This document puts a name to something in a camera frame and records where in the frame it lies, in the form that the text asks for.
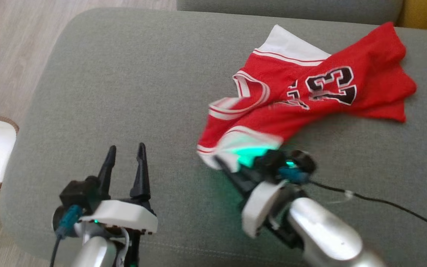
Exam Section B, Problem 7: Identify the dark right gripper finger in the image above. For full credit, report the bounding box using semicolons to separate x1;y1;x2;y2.
213;158;253;202
240;167;269;191

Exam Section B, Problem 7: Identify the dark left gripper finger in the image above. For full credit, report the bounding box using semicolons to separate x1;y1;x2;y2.
97;145;117;201
129;143;151;202

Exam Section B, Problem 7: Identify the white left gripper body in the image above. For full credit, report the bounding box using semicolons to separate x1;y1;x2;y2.
80;200;158;235

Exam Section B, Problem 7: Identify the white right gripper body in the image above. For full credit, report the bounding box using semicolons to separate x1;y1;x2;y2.
241;180;288;238

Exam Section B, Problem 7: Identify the red basketball jersey number 23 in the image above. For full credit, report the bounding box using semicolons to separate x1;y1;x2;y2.
197;22;418;173

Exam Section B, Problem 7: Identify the grey sofa seat cushion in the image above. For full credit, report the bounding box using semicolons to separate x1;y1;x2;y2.
0;7;427;267

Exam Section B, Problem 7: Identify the light grey sofa back cushion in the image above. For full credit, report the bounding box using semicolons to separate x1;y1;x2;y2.
176;0;405;26

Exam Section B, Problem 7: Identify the yellow sofa section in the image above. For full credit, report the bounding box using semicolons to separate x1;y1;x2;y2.
395;0;427;32

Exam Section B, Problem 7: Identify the blue right camera connector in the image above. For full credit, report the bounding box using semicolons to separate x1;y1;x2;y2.
278;166;310;185

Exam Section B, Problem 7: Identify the teal left camera connector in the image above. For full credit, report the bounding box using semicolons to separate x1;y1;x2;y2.
56;205;83;240

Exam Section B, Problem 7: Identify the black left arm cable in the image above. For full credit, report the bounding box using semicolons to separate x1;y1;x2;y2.
50;234;64;267

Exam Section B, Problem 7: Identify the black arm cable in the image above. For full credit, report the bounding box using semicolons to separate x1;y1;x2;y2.
50;234;64;267
308;181;427;240

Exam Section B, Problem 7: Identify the white right cable tie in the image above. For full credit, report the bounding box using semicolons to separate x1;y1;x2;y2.
327;190;355;204

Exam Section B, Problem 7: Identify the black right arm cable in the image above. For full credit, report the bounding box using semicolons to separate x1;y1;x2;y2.
308;181;427;240

